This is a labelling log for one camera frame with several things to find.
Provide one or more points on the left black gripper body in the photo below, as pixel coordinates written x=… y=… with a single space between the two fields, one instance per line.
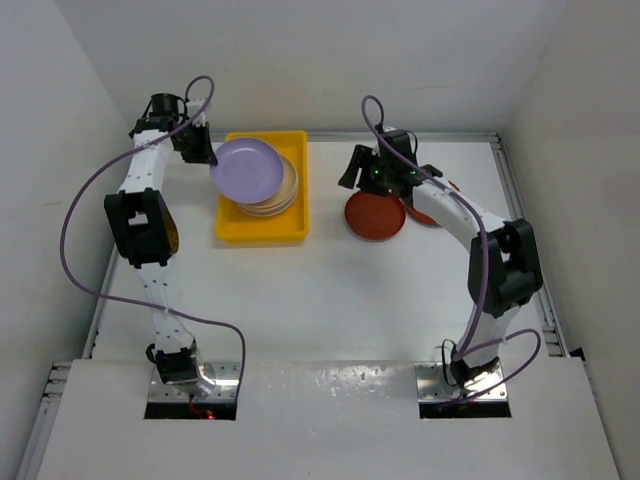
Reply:
x=193 y=147

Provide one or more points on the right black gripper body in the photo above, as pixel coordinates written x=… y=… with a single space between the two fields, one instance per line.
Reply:
x=375 y=175

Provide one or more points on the dark red plate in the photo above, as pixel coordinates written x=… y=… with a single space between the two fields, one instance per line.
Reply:
x=419 y=216
x=374 y=218

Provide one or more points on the lilac plate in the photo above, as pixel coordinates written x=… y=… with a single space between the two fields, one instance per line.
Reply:
x=248 y=170

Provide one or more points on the tan plate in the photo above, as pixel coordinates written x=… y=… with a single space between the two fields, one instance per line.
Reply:
x=281 y=200

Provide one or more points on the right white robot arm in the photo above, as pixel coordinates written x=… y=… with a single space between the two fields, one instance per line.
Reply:
x=504 y=271

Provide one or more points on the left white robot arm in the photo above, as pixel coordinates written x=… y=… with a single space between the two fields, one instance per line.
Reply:
x=146 y=234

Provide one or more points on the yellow plastic bin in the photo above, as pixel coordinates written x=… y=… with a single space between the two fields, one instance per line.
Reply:
x=292 y=224

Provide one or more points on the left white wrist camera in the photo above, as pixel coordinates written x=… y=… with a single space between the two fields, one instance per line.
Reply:
x=196 y=109

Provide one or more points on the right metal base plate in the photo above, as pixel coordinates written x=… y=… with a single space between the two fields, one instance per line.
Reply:
x=433 y=389

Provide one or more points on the metal base plate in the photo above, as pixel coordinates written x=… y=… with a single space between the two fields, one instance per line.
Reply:
x=219 y=385
x=433 y=389

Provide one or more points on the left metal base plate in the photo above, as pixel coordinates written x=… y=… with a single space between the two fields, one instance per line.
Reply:
x=219 y=385

